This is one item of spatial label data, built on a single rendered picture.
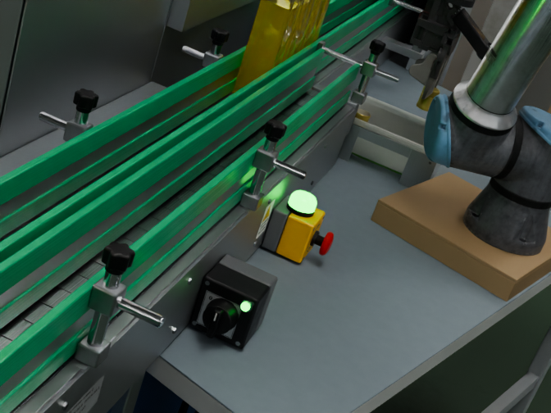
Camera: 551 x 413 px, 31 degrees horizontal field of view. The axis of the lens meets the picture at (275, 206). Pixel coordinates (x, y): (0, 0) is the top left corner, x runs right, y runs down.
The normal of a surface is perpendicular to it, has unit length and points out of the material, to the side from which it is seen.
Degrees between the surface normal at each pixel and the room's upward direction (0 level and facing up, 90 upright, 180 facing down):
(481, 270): 90
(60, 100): 90
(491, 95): 108
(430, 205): 1
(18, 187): 90
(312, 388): 0
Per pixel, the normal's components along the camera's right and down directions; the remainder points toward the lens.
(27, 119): 0.90, 0.40
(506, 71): -0.48, 0.54
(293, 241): -0.32, 0.33
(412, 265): 0.29, -0.86
